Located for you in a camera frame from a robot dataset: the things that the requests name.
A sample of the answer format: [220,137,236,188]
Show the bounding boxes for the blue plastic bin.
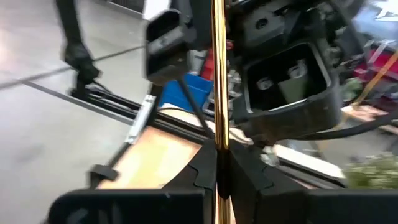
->
[159,73,215,113]

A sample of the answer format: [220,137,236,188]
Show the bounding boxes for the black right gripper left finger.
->
[46,139,218,224]

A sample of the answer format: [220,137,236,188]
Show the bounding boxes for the silver metal bracket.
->
[125,94,157,144]

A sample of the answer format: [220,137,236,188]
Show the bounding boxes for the green potted plant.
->
[343,151,398,190]

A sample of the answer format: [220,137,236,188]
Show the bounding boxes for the black table edge clamp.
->
[89,164,120,190]

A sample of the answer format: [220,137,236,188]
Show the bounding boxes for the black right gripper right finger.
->
[229,141,398,224]

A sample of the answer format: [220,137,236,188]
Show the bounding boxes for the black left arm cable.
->
[295,113,398,141]

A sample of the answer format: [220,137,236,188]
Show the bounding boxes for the tall gold candlestick holder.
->
[210,0,233,224]

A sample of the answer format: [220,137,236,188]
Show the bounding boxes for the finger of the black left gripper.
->
[144,8,200,86]
[231,40,343,147]

